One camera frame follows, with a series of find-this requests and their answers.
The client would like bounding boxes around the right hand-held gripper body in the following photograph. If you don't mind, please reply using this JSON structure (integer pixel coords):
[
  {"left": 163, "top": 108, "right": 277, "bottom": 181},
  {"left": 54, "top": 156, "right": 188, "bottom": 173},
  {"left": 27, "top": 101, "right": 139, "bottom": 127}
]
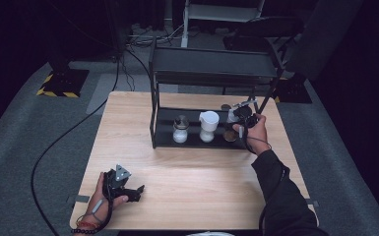
[{"left": 231, "top": 98, "right": 260, "bottom": 129}]

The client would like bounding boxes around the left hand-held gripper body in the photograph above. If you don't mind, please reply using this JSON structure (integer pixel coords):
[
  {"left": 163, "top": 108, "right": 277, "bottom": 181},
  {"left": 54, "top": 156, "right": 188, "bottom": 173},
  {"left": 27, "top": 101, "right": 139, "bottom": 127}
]
[{"left": 102, "top": 163, "right": 138, "bottom": 201}]

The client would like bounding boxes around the glass jar with brown spice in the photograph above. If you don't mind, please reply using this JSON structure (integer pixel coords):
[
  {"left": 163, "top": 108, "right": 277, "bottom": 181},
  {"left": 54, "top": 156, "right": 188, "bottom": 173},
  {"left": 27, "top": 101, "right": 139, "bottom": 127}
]
[{"left": 221, "top": 109, "right": 241, "bottom": 144}]

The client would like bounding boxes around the black metal shelf rack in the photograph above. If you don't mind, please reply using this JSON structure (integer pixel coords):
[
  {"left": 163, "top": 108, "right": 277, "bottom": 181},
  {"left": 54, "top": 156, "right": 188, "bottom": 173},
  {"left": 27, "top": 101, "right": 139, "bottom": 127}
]
[{"left": 148, "top": 44, "right": 283, "bottom": 152}]

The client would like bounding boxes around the glass salt shaker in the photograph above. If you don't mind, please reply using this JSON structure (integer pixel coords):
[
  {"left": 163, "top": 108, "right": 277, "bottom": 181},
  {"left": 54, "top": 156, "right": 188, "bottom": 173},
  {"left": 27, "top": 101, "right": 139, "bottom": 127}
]
[{"left": 172, "top": 114, "right": 190, "bottom": 145}]

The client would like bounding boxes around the person's right hand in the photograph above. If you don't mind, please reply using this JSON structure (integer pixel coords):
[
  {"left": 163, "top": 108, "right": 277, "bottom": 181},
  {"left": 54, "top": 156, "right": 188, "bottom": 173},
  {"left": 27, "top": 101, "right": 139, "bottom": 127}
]
[{"left": 231, "top": 113, "right": 274, "bottom": 157}]

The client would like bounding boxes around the person's left hand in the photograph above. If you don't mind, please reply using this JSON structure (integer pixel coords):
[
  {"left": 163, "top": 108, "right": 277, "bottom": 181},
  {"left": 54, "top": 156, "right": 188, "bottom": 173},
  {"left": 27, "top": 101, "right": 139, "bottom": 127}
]
[{"left": 78, "top": 172, "right": 130, "bottom": 228}]

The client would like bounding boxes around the black striped stand base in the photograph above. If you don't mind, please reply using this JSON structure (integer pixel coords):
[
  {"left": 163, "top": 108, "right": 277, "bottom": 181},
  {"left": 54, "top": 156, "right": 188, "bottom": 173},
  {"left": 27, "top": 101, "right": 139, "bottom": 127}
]
[
  {"left": 274, "top": 73, "right": 313, "bottom": 104},
  {"left": 35, "top": 48, "right": 91, "bottom": 98}
]

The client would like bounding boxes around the person's white clothing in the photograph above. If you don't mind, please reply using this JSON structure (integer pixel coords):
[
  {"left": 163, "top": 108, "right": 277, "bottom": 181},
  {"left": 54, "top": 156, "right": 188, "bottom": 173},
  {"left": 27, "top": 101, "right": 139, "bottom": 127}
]
[{"left": 186, "top": 230, "right": 236, "bottom": 236}]

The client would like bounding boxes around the black chair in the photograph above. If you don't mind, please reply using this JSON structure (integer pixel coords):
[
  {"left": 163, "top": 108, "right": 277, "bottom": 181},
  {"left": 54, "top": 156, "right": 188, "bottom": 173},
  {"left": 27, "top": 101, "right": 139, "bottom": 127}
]
[{"left": 222, "top": 16, "right": 306, "bottom": 53}]

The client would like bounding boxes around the grey curtain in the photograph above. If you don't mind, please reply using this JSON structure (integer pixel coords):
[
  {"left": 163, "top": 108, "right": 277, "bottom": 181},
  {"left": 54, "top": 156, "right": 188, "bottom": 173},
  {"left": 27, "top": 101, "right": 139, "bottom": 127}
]
[{"left": 284, "top": 0, "right": 365, "bottom": 82}]

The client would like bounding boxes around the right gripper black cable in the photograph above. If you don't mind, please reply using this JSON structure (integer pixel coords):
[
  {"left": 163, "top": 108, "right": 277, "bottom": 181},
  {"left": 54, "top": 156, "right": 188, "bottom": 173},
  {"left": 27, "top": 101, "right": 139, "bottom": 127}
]
[{"left": 237, "top": 126, "right": 273, "bottom": 155}]

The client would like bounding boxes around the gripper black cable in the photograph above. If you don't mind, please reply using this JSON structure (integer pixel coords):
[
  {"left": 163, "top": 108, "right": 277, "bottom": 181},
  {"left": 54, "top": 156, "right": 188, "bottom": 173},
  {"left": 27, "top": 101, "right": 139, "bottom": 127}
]
[
  {"left": 237, "top": 126, "right": 273, "bottom": 155},
  {"left": 91, "top": 188, "right": 115, "bottom": 232}
]

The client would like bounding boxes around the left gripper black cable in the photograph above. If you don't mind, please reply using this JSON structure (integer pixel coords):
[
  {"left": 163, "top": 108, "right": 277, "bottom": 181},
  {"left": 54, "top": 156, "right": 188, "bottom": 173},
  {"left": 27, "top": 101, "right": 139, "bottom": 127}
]
[{"left": 91, "top": 188, "right": 115, "bottom": 232}]

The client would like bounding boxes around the red bracelet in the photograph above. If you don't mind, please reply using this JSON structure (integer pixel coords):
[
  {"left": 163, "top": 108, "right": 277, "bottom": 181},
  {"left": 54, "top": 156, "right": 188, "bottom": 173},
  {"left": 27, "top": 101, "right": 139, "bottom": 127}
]
[{"left": 76, "top": 219, "right": 101, "bottom": 229}]

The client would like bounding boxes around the black bead bracelet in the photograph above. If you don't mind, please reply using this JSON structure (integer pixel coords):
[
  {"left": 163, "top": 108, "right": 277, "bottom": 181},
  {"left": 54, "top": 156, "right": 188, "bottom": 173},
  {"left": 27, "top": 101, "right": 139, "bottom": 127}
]
[{"left": 71, "top": 227, "right": 98, "bottom": 236}]

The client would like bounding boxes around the long black floor cable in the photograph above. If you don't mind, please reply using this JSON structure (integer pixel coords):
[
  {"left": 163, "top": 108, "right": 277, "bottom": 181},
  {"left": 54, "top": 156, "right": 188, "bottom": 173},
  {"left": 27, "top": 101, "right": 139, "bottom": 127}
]
[{"left": 30, "top": 48, "right": 121, "bottom": 236}]

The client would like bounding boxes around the white metal frame stand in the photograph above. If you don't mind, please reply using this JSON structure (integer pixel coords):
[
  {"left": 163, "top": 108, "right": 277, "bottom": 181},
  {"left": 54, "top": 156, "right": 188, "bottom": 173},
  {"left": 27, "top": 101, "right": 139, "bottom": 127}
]
[{"left": 180, "top": 0, "right": 266, "bottom": 49}]

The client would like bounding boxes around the bundle of floor cables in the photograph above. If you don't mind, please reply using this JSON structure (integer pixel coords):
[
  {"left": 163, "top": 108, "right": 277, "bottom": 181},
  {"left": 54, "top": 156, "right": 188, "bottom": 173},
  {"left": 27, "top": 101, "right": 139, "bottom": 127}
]
[{"left": 124, "top": 23, "right": 185, "bottom": 47}]

